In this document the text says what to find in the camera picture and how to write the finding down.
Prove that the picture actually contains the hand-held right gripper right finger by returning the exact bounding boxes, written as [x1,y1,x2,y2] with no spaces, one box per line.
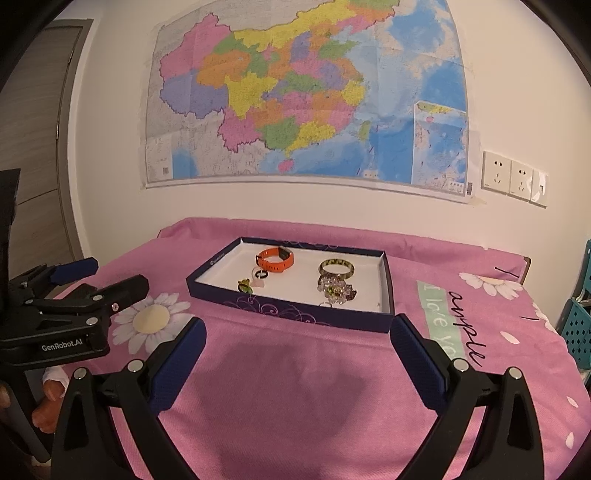
[390,313,543,480]

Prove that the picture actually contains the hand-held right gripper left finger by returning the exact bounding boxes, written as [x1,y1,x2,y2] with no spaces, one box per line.
[50,316,208,480]

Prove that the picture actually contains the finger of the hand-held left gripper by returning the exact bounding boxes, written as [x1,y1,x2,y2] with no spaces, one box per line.
[23,274,151,328]
[9,257,99,301]

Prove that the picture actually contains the clear crystal bead bracelet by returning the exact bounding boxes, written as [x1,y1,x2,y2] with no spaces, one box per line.
[316,274,358,308]

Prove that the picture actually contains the amber patterned bangle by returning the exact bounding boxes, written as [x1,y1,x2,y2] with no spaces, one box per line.
[318,258,355,280]

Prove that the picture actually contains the orange smartwatch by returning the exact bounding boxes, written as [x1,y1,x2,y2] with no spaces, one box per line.
[255,246,296,273]

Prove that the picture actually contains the dark blue shallow box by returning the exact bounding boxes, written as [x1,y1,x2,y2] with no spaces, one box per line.
[186,237,394,334]

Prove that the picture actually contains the person's left hand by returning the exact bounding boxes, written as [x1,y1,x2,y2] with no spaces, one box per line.
[30,368,70,432]

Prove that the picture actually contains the pink floral cloth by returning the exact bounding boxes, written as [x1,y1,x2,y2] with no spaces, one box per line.
[46,217,591,480]

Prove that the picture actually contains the brown wooden door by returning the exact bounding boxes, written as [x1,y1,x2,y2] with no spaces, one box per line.
[0,21,93,282]

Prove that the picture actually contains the blue plastic basket rack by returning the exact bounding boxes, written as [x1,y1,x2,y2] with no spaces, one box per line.
[556,240,591,372]

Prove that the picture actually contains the white wall socket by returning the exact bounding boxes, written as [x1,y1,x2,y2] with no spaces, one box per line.
[509,159,535,200]
[481,150,513,195]

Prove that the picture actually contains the white wall switch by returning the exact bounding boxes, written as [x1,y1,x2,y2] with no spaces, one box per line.
[531,168,550,207]

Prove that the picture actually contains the colourful wall map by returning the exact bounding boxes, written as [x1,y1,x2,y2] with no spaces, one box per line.
[141,0,476,204]

